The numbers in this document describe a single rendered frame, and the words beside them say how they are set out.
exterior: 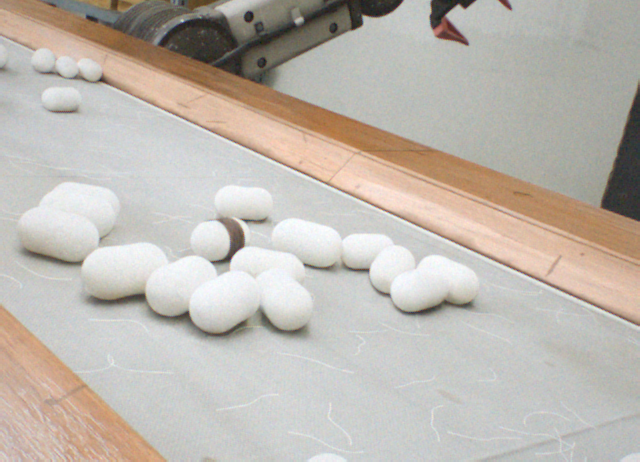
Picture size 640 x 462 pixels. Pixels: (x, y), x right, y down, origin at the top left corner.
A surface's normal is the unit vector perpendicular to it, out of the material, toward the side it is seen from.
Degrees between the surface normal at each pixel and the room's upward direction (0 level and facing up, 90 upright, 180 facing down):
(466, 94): 90
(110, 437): 0
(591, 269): 45
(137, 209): 0
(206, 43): 90
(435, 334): 0
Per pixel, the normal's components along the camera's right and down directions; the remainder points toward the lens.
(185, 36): 0.53, 0.33
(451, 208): -0.41, -0.64
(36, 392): 0.18, -0.95
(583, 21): -0.70, 0.07
